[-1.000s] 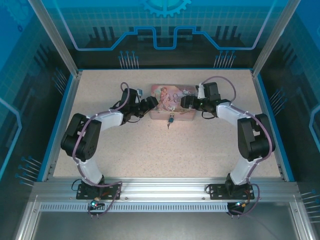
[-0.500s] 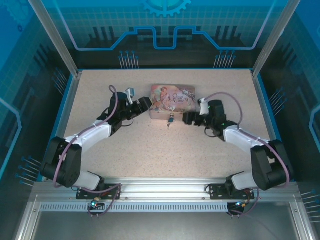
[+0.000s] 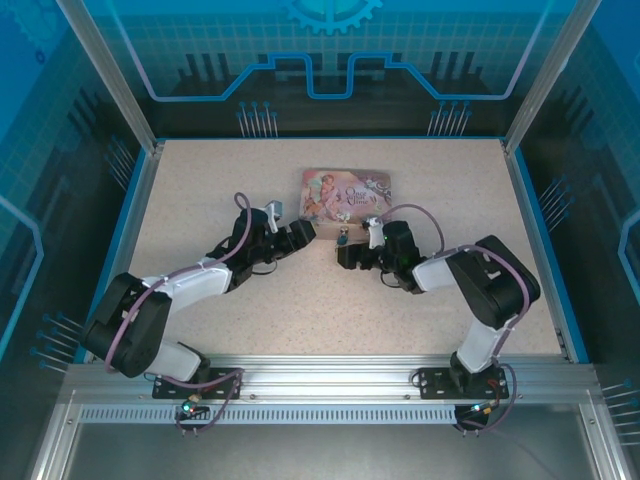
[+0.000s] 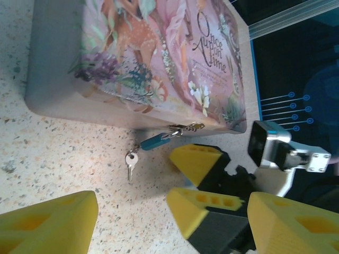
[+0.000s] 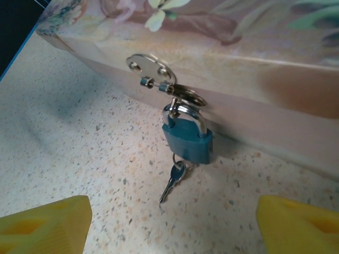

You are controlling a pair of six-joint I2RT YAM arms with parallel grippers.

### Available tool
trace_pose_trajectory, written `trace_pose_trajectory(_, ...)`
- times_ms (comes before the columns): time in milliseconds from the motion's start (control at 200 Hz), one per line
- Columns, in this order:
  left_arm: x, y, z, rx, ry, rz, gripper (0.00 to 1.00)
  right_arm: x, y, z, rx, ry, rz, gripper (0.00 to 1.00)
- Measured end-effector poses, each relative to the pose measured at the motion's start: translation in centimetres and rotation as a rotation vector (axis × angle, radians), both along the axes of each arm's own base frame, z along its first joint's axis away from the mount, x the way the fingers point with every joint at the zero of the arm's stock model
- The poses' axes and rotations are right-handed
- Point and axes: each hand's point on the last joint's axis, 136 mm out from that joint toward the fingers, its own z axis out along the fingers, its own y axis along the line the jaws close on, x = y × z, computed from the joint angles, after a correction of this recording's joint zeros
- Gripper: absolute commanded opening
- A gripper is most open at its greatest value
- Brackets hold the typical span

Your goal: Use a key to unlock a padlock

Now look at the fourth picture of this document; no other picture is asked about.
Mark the gold box latch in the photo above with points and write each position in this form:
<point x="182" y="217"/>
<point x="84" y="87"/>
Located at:
<point x="193" y="126"/>

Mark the aluminium frame post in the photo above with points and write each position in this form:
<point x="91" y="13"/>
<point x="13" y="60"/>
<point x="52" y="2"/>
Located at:
<point x="291" y="23"/>

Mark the pink illustrated tin box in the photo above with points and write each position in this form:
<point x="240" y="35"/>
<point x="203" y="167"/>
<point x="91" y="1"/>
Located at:
<point x="159" y="53"/>

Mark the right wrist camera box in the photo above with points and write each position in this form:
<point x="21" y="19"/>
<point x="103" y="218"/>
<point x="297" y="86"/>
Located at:
<point x="275" y="148"/>

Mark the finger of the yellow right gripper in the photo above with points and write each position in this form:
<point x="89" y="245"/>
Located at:
<point x="196" y="164"/>
<point x="212" y="227"/>

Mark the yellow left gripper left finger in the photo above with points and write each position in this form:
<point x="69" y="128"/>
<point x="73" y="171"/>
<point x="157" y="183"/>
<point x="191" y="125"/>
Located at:
<point x="47" y="227"/>

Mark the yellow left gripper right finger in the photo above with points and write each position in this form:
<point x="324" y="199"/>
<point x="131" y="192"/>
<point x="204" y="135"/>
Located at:
<point x="296" y="227"/>

